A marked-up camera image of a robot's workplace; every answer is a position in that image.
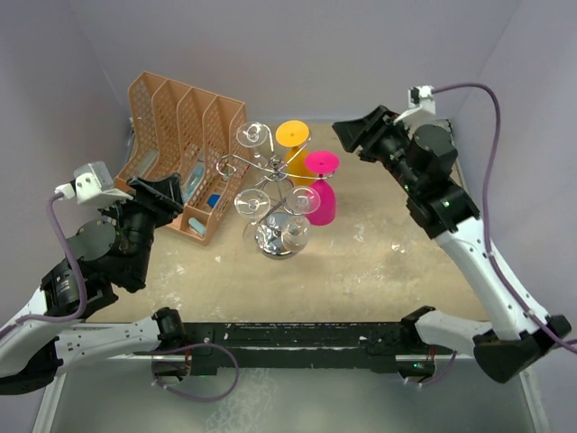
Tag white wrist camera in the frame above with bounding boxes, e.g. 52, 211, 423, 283
54, 161, 133, 209
393, 86, 436, 128

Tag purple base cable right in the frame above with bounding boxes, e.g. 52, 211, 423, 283
403, 349, 459, 390

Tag aluminium frame rails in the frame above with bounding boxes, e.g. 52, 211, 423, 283
31, 119, 551, 433

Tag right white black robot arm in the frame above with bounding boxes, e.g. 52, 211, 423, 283
332, 106, 572, 383

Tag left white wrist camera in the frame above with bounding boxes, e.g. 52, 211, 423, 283
54, 161, 133, 209

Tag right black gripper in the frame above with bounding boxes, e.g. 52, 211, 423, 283
332, 104, 420, 193

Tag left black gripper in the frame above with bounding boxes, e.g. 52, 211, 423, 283
100, 171, 185, 284

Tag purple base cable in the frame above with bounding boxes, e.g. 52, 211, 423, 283
151, 337, 244, 401
403, 349, 459, 390

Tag orange plastic file organizer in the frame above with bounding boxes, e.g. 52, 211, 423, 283
115, 71, 250, 246

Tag light blue item in organizer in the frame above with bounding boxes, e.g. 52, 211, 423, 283
188, 217, 206, 237

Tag clear wine glass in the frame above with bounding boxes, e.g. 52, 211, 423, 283
281, 186, 321, 253
235, 122, 270, 161

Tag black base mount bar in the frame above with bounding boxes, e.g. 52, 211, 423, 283
133, 320, 456, 375

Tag grey card in organizer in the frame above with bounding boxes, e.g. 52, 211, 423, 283
134, 150, 158, 176

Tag orange plastic goblet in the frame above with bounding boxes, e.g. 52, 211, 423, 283
275, 120, 314, 186

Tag blue eraser in organizer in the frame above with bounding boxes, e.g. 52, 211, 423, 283
207, 194, 221, 208

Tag clear glass front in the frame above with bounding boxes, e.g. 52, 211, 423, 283
234, 188, 270, 252

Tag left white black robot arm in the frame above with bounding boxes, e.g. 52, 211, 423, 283
1, 173, 186, 395

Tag chrome wine glass rack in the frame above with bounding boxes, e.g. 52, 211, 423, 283
215, 124, 334, 260

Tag pink plastic goblet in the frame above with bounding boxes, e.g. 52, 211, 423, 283
305, 151, 340, 226

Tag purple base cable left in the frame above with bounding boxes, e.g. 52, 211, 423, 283
151, 337, 244, 401

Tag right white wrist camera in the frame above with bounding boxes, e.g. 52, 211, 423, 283
393, 86, 436, 128

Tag teal scissors in organizer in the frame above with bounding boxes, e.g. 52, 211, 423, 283
181, 161, 205, 203

